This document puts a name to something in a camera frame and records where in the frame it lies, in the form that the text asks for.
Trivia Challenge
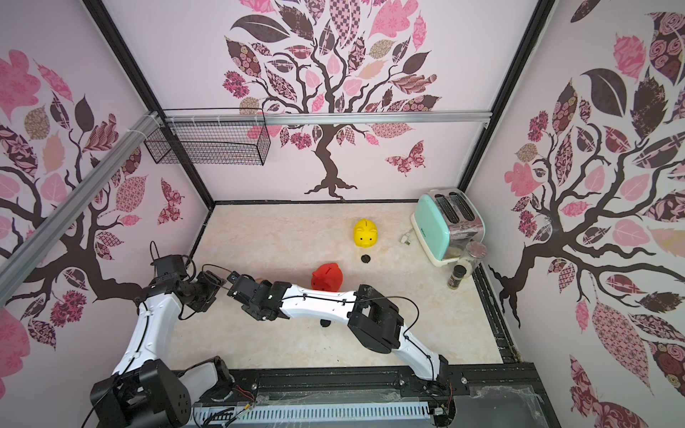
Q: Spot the red piggy bank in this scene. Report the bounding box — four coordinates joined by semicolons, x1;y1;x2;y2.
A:
310;262;344;292

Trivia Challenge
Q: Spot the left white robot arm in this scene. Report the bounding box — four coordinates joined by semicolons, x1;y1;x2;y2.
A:
90;271;235;427

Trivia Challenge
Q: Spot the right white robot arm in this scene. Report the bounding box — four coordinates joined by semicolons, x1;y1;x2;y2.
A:
228;276;450;389

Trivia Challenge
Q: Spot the yellow piggy bank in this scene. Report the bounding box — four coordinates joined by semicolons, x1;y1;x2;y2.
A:
353;219;378;248

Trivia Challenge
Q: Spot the mint green toaster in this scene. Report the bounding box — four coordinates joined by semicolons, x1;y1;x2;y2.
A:
410;188;485;267

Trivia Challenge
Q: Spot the glass spice jar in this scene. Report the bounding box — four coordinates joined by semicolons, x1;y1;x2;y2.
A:
448;241;488;290

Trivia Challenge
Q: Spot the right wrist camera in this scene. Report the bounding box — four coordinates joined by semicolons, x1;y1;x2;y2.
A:
227;271;259;303

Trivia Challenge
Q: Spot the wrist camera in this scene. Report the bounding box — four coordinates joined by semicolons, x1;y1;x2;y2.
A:
227;271;259;303
151;254;188;279

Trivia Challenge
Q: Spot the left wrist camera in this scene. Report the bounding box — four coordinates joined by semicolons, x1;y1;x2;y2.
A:
151;254;188;279

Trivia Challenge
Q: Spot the white slotted cable duct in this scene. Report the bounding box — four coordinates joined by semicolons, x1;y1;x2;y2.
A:
187;402;433;427

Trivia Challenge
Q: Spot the black wire basket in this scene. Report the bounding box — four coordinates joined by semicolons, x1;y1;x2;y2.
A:
144;107;271;166

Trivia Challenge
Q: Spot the aluminium rail back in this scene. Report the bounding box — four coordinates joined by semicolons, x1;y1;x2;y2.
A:
265;111;492;126

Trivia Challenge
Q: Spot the aluminium rail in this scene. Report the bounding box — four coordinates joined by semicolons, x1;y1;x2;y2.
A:
265;111;492;126
1;112;161;304

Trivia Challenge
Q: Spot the aluminium rail left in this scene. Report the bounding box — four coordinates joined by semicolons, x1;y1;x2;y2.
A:
1;112;161;304

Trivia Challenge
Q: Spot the black base frame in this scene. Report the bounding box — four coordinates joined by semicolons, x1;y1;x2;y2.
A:
193;363;559;427

